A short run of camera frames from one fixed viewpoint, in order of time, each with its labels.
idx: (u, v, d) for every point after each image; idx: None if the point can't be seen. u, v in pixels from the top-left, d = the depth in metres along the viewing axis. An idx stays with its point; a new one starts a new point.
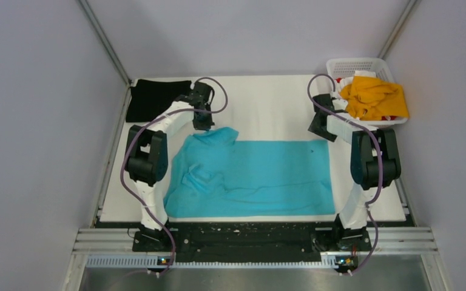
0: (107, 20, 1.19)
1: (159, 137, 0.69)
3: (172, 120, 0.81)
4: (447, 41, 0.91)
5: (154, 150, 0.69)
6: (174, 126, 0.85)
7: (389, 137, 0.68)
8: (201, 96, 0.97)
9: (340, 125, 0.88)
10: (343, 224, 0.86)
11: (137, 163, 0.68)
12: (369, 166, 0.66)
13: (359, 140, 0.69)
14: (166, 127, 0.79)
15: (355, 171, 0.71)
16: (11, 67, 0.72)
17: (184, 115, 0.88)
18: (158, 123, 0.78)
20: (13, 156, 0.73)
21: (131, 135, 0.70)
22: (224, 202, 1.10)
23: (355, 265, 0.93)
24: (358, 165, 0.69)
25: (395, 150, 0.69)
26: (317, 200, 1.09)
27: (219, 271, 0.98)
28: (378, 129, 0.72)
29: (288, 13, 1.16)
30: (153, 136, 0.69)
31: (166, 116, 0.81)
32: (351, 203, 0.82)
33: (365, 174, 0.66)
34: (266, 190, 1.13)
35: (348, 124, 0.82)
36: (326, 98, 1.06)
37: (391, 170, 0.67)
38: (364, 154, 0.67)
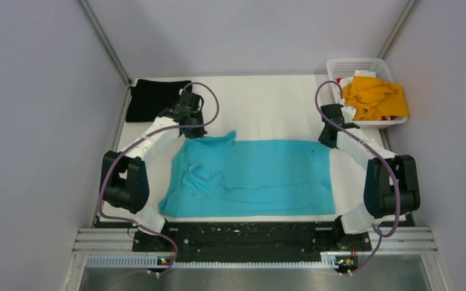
0: (107, 20, 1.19)
1: (136, 165, 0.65)
3: (152, 142, 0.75)
4: (447, 41, 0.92)
5: (130, 178, 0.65)
6: (156, 147, 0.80)
7: (409, 170, 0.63)
8: (187, 107, 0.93)
9: (351, 143, 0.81)
10: (346, 230, 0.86)
11: (113, 192, 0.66)
12: (386, 197, 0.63)
13: (378, 172, 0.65)
14: (145, 151, 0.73)
15: (368, 200, 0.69)
16: (12, 68, 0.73)
17: (167, 133, 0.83)
18: (136, 148, 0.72)
20: (14, 155, 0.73)
21: (107, 162, 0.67)
22: (223, 202, 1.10)
23: (355, 265, 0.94)
24: (373, 196, 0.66)
25: (415, 181, 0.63)
26: (318, 200, 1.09)
27: (219, 271, 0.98)
28: (395, 156, 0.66)
29: (288, 13, 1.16)
30: (129, 164, 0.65)
31: (146, 137, 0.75)
32: (358, 216, 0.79)
33: (382, 206, 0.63)
34: (266, 190, 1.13)
35: (363, 147, 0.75)
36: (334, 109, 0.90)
37: (409, 203, 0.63)
38: (383, 185, 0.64)
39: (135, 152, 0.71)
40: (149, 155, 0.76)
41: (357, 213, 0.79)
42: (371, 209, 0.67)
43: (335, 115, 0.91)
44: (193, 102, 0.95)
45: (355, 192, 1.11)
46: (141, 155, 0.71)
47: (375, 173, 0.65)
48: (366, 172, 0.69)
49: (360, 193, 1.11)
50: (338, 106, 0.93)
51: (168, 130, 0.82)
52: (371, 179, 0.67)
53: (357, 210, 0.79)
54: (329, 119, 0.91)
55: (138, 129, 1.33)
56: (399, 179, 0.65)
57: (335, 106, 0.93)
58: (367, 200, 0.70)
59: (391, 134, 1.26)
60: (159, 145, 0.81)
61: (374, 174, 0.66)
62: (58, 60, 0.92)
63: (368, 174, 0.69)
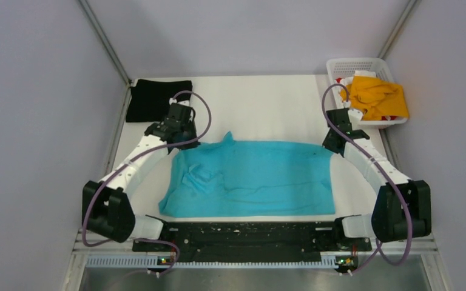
0: (107, 20, 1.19)
1: (117, 199, 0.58)
3: (136, 168, 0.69)
4: (446, 41, 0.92)
5: (112, 213, 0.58)
6: (142, 171, 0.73)
7: (423, 196, 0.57)
8: (177, 121, 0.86)
9: (359, 159, 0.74)
10: (346, 232, 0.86)
11: (96, 225, 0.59)
12: (396, 224, 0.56)
13: (389, 201, 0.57)
14: (129, 179, 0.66)
15: (375, 225, 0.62)
16: (13, 67, 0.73)
17: (154, 154, 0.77)
18: (119, 177, 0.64)
20: (14, 154, 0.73)
21: (87, 194, 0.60)
22: (223, 202, 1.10)
23: (355, 265, 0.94)
24: (380, 220, 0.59)
25: (429, 207, 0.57)
26: (318, 200, 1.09)
27: (219, 271, 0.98)
28: (411, 180, 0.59)
29: (288, 13, 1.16)
30: (110, 197, 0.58)
31: (129, 163, 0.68)
32: (359, 223, 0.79)
33: (392, 235, 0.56)
34: (266, 190, 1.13)
35: (373, 165, 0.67)
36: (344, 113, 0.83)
37: (420, 229, 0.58)
38: (394, 213, 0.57)
39: (117, 181, 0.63)
40: (134, 181, 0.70)
41: (360, 222, 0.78)
42: (378, 234, 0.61)
43: (341, 120, 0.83)
44: (184, 116, 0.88)
45: (355, 193, 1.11)
46: (123, 185, 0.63)
47: (388, 204, 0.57)
48: (376, 197, 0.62)
49: (361, 194, 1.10)
50: (344, 111, 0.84)
51: (155, 150, 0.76)
52: (380, 205, 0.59)
53: (362, 220, 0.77)
54: (336, 125, 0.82)
55: (138, 130, 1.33)
56: (411, 204, 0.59)
57: (342, 111, 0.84)
58: (374, 224, 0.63)
59: (391, 134, 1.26)
60: (146, 168, 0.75)
61: (383, 202, 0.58)
62: (59, 61, 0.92)
63: (377, 200, 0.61)
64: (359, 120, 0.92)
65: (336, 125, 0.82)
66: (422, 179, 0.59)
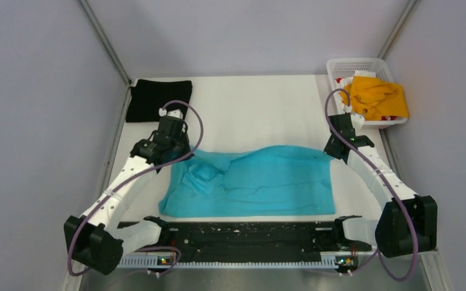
0: (107, 20, 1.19)
1: (98, 237, 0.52)
3: (121, 199, 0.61)
4: (446, 41, 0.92)
5: (96, 251, 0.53)
6: (129, 198, 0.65)
7: (429, 213, 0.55)
8: (167, 137, 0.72)
9: (364, 170, 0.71)
10: (346, 234, 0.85)
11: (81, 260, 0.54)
12: (400, 240, 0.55)
13: (395, 219, 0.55)
14: (113, 212, 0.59)
15: (379, 239, 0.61)
16: (13, 66, 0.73)
17: (141, 179, 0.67)
18: (101, 211, 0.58)
20: (14, 154, 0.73)
21: (69, 230, 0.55)
22: (223, 202, 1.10)
23: (355, 265, 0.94)
24: (384, 234, 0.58)
25: (435, 224, 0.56)
26: (319, 201, 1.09)
27: (219, 271, 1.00)
28: (419, 196, 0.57)
29: (287, 13, 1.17)
30: (91, 234, 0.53)
31: (112, 194, 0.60)
32: (360, 227, 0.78)
33: (397, 250, 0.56)
34: (266, 190, 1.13)
35: (379, 177, 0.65)
36: (346, 117, 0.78)
37: (424, 244, 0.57)
38: (398, 230, 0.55)
39: (99, 217, 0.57)
40: (119, 213, 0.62)
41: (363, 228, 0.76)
42: (383, 248, 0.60)
43: (345, 126, 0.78)
44: (176, 131, 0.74)
45: (355, 193, 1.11)
46: (105, 221, 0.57)
47: (392, 221, 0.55)
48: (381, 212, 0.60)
49: (361, 194, 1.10)
50: (348, 116, 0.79)
51: (141, 175, 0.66)
52: (384, 220, 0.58)
53: (364, 225, 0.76)
54: (338, 131, 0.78)
55: (138, 130, 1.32)
56: (417, 219, 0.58)
57: (345, 116, 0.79)
58: (377, 236, 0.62)
59: (391, 134, 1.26)
60: (132, 194, 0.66)
61: (388, 218, 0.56)
62: (59, 60, 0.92)
63: (381, 215, 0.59)
64: (361, 125, 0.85)
65: (338, 131, 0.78)
66: (430, 196, 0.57)
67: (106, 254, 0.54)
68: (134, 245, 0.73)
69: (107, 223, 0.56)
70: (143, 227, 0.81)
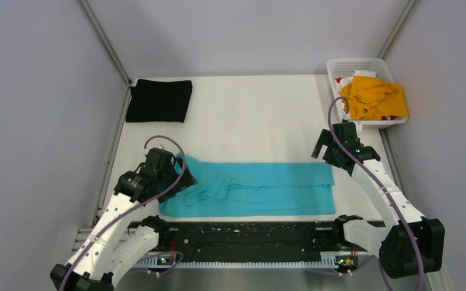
0: (107, 19, 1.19)
1: (84, 286, 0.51)
3: (105, 244, 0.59)
4: (447, 41, 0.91)
5: None
6: (116, 239, 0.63)
7: (436, 237, 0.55)
8: (154, 170, 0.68)
9: (370, 187, 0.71)
10: (346, 236, 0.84)
11: None
12: (406, 262, 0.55)
13: (401, 244, 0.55)
14: (97, 259, 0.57)
15: (383, 257, 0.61)
16: (13, 66, 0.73)
17: (126, 218, 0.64)
18: (85, 258, 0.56)
20: (14, 153, 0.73)
21: (55, 281, 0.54)
22: (222, 203, 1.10)
23: (355, 265, 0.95)
24: (389, 254, 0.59)
25: (441, 247, 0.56)
26: (323, 204, 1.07)
27: (219, 271, 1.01)
28: (426, 219, 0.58)
29: (288, 13, 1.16)
30: (77, 284, 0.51)
31: (96, 240, 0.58)
32: (363, 234, 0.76)
33: (401, 271, 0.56)
34: (265, 191, 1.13)
35: (385, 196, 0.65)
36: (351, 128, 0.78)
37: (430, 266, 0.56)
38: (406, 253, 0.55)
39: (84, 265, 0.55)
40: (107, 255, 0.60)
41: (364, 236, 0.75)
42: (387, 268, 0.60)
43: (349, 136, 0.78)
44: (164, 163, 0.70)
45: (355, 194, 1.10)
46: (90, 269, 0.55)
47: (398, 243, 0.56)
48: (386, 233, 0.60)
49: (361, 195, 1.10)
50: (352, 125, 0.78)
51: (125, 216, 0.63)
52: (390, 242, 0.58)
53: (366, 233, 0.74)
54: (343, 141, 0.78)
55: (138, 129, 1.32)
56: (422, 240, 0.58)
57: (350, 125, 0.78)
58: (381, 253, 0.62)
59: (392, 134, 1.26)
60: (120, 233, 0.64)
61: (394, 239, 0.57)
62: (59, 60, 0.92)
63: (387, 235, 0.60)
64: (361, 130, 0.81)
65: (343, 142, 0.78)
66: (437, 219, 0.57)
67: None
68: (130, 264, 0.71)
69: (91, 271, 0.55)
70: (139, 242, 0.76)
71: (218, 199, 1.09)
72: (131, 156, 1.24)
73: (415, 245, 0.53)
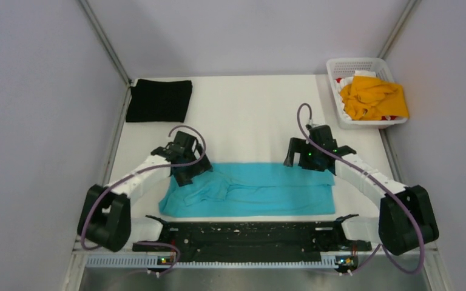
0: (107, 19, 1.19)
1: (119, 204, 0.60)
3: (142, 179, 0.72)
4: (447, 41, 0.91)
5: (113, 217, 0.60)
6: (145, 185, 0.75)
7: (422, 201, 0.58)
8: (182, 147, 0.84)
9: (354, 176, 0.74)
10: (347, 236, 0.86)
11: (94, 230, 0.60)
12: (405, 234, 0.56)
13: (394, 214, 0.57)
14: (133, 188, 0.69)
15: (384, 238, 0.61)
16: (13, 66, 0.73)
17: (158, 171, 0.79)
18: (124, 183, 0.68)
20: (14, 153, 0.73)
21: (91, 196, 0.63)
22: (222, 202, 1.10)
23: (355, 265, 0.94)
24: (389, 231, 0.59)
25: (431, 211, 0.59)
26: (323, 206, 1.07)
27: (219, 271, 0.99)
28: (406, 187, 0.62)
29: (288, 13, 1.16)
30: (113, 201, 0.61)
31: (135, 174, 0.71)
32: (363, 227, 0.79)
33: (404, 245, 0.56)
34: (265, 190, 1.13)
35: (368, 179, 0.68)
36: (326, 131, 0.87)
37: (428, 235, 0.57)
38: (401, 224, 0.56)
39: (122, 188, 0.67)
40: (137, 193, 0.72)
41: (366, 227, 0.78)
42: (390, 248, 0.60)
43: (326, 138, 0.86)
44: (189, 144, 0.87)
45: (355, 194, 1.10)
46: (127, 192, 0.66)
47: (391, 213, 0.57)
48: (380, 211, 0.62)
49: (361, 195, 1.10)
50: (327, 128, 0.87)
51: (159, 168, 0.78)
52: (384, 217, 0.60)
53: (366, 224, 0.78)
54: (321, 144, 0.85)
55: (138, 130, 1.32)
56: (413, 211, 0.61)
57: (324, 128, 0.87)
58: (380, 235, 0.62)
59: (392, 134, 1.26)
60: (149, 182, 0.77)
61: (386, 213, 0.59)
62: (59, 61, 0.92)
63: (380, 213, 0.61)
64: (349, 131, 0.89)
65: (321, 144, 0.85)
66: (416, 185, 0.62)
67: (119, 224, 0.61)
68: None
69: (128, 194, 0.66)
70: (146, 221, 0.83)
71: (218, 199, 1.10)
72: (131, 156, 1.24)
73: (405, 209, 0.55)
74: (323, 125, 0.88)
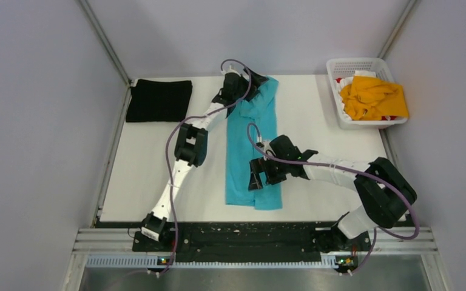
0: (107, 19, 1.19)
1: (202, 134, 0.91)
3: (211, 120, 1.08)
4: (447, 41, 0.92)
5: (198, 142, 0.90)
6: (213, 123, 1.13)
7: (389, 168, 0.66)
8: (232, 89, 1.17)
9: (325, 173, 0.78)
10: (347, 236, 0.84)
11: (185, 151, 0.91)
12: (391, 205, 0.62)
13: (371, 190, 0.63)
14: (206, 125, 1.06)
15: (373, 217, 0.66)
16: (11, 67, 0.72)
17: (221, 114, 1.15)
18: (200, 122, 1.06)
20: (13, 154, 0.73)
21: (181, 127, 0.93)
22: (239, 131, 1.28)
23: (355, 265, 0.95)
24: (375, 208, 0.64)
25: (400, 174, 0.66)
26: (229, 192, 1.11)
27: (219, 271, 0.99)
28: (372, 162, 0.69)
29: (288, 13, 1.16)
30: (198, 133, 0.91)
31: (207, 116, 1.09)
32: (355, 219, 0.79)
33: (392, 216, 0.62)
34: (246, 156, 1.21)
35: (337, 170, 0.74)
36: (287, 142, 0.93)
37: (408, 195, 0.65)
38: (382, 197, 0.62)
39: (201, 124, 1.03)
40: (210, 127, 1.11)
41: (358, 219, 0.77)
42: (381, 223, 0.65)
43: (289, 148, 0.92)
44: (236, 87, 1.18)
45: (355, 199, 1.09)
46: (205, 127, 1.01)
47: (369, 190, 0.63)
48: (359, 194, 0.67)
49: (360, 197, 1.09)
50: (286, 139, 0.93)
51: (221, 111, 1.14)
52: (366, 198, 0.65)
53: (357, 216, 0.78)
54: (287, 154, 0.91)
55: (138, 129, 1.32)
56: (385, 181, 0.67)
57: (284, 138, 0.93)
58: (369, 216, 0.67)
59: (392, 134, 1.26)
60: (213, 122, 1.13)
61: (365, 192, 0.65)
62: (58, 61, 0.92)
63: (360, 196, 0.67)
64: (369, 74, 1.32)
65: (286, 155, 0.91)
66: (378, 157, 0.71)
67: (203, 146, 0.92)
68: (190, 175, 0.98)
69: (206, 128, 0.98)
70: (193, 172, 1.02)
71: (240, 114, 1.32)
72: (131, 155, 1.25)
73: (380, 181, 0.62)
74: (281, 136, 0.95)
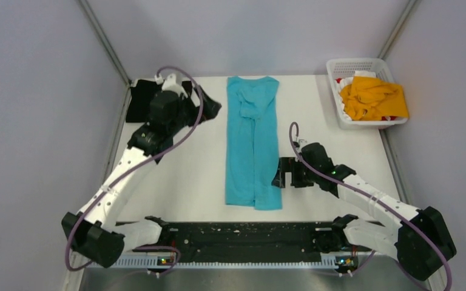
0: (107, 19, 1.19)
1: (96, 234, 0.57)
3: (116, 195, 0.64)
4: (447, 41, 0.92)
5: (94, 247, 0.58)
6: (128, 188, 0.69)
7: (438, 224, 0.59)
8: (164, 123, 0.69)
9: (359, 200, 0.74)
10: (349, 239, 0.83)
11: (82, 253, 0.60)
12: (427, 260, 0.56)
13: (414, 243, 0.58)
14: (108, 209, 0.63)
15: (405, 263, 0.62)
16: (12, 66, 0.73)
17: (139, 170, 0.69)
18: (97, 208, 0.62)
20: (13, 153, 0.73)
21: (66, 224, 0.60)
22: (239, 131, 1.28)
23: (355, 265, 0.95)
24: (412, 258, 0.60)
25: (447, 231, 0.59)
26: (229, 191, 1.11)
27: (219, 271, 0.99)
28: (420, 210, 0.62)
29: (288, 13, 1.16)
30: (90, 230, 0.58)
31: (108, 190, 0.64)
32: (370, 236, 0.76)
33: (426, 269, 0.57)
34: (245, 157, 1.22)
35: (378, 205, 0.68)
36: (321, 154, 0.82)
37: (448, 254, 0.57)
38: (421, 250, 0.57)
39: (96, 214, 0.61)
40: (119, 205, 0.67)
41: (373, 237, 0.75)
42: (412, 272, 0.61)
43: (322, 159, 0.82)
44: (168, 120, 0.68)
45: None
46: (101, 218, 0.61)
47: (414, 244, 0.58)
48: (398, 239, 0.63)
49: None
50: (321, 148, 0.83)
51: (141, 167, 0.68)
52: (405, 245, 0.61)
53: (375, 236, 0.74)
54: (318, 166, 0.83)
55: None
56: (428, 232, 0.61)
57: (318, 147, 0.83)
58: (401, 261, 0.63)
59: (392, 134, 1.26)
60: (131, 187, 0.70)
61: (408, 242, 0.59)
62: (58, 60, 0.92)
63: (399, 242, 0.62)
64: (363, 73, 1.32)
65: (318, 167, 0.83)
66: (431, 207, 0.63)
67: (105, 248, 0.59)
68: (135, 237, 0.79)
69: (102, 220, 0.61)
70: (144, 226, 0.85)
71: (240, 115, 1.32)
72: None
73: (422, 236, 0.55)
74: (315, 143, 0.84)
